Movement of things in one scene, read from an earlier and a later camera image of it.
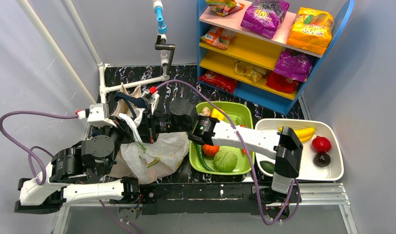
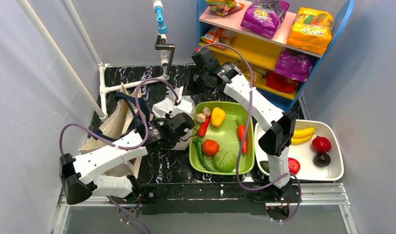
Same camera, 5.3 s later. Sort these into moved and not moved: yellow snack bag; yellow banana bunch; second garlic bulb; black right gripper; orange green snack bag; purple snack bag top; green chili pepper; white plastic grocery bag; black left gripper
Moved: white plastic grocery bag; black right gripper; black left gripper
Not moved: yellow snack bag; green chili pepper; orange green snack bag; purple snack bag top; yellow banana bunch; second garlic bulb
